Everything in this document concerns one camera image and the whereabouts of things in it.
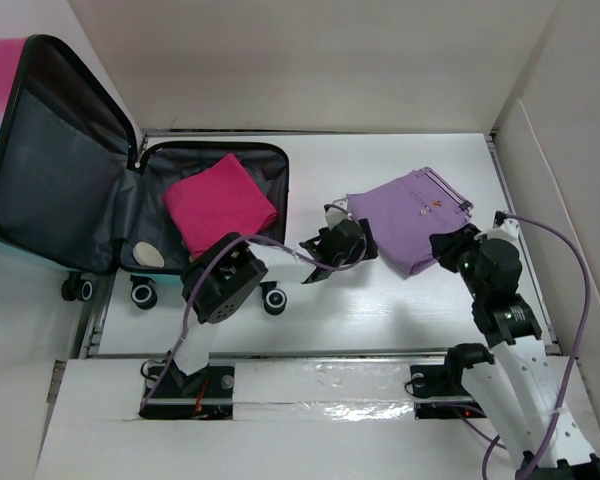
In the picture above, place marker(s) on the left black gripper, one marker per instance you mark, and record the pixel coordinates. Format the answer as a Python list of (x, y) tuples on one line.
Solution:
[(355, 253)]

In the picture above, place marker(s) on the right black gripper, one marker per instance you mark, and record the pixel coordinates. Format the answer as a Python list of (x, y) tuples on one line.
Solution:
[(444, 246)]

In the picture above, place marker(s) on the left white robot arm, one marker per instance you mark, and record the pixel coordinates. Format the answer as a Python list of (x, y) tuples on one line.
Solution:
[(216, 285)]

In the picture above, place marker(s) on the round cream compact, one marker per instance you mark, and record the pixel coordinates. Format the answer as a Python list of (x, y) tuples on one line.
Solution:
[(147, 255)]

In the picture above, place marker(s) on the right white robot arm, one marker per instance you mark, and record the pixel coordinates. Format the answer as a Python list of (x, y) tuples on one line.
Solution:
[(509, 374)]

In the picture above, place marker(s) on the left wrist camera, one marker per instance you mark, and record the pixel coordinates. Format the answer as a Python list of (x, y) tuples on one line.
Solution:
[(335, 213)]

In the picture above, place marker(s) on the pink and teal kids suitcase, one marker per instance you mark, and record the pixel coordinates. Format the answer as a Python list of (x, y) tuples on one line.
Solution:
[(75, 189)]

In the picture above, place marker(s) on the purple trousers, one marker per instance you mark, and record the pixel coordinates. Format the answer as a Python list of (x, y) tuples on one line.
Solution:
[(405, 212)]

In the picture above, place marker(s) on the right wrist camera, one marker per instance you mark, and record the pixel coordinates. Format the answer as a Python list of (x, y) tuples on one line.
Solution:
[(504, 228)]

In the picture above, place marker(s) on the magenta cloth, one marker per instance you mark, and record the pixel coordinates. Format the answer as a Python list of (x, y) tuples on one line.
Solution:
[(222, 199)]

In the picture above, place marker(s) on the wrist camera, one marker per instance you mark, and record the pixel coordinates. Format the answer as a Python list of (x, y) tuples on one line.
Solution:
[(335, 213), (504, 228)]

